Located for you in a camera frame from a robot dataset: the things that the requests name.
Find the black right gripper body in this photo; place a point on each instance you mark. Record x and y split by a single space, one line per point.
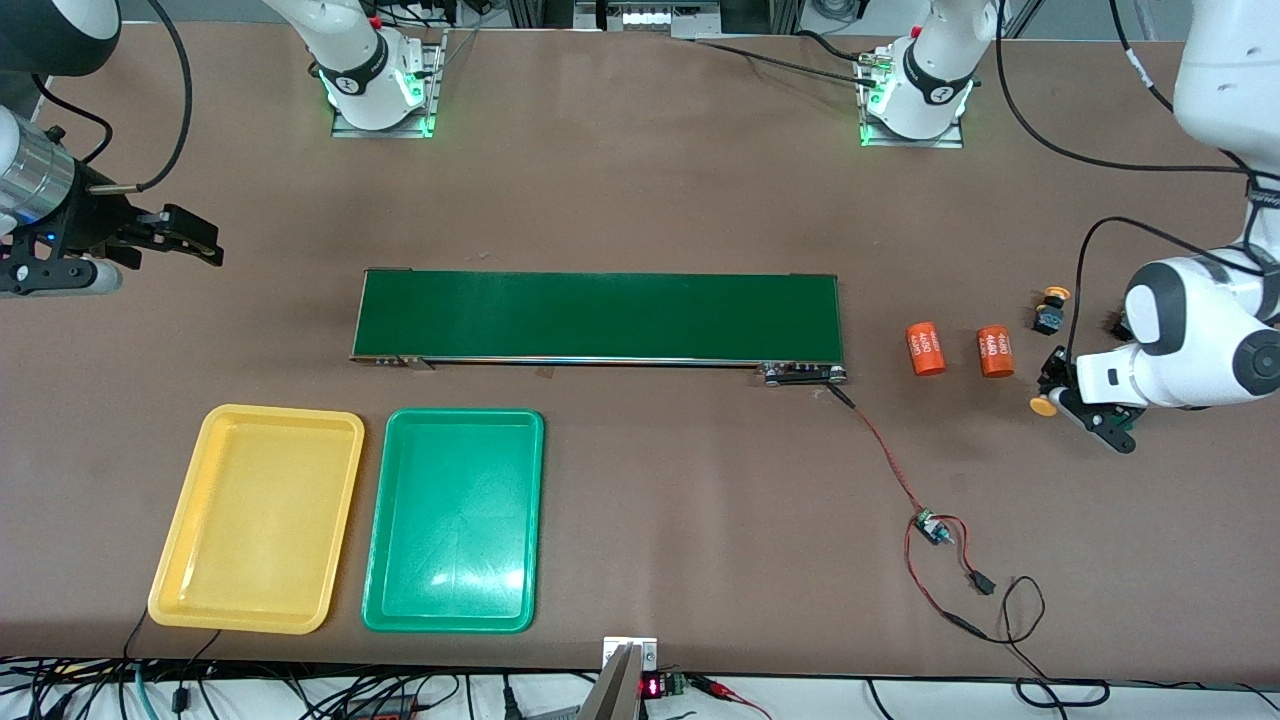
88 218

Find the yellow push button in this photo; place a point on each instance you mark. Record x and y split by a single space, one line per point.
1043 405
1050 315

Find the orange 4680 cylinder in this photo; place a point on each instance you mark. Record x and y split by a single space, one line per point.
926 348
995 351

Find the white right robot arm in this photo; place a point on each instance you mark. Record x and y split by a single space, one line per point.
350 50

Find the small green controller board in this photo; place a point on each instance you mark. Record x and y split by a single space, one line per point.
930 526

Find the yellow plastic tray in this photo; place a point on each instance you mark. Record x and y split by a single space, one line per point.
260 520

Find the green plastic tray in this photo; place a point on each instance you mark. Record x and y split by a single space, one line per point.
455 540

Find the green conveyor belt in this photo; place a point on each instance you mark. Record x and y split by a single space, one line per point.
600 315

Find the red clip lead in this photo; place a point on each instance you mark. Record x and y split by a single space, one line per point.
715 686

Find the white light fixture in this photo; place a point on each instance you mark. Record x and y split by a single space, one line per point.
650 18

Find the red digit display module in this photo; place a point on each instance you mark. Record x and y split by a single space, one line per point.
652 687

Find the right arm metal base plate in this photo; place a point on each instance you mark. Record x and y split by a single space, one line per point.
380 132

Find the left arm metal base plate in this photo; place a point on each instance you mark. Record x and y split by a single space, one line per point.
910 143

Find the aluminium frame profile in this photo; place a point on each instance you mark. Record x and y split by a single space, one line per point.
1020 15
760 15
540 12

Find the grey metal camera stand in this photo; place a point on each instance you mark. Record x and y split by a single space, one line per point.
615 690

